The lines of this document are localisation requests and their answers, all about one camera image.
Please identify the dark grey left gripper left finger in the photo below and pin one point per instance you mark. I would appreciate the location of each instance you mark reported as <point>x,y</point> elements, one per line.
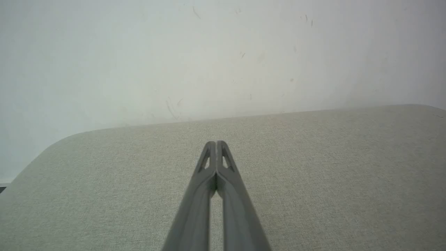
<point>195,209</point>

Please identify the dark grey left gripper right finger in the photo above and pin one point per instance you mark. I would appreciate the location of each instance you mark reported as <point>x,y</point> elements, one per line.
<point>240,216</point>

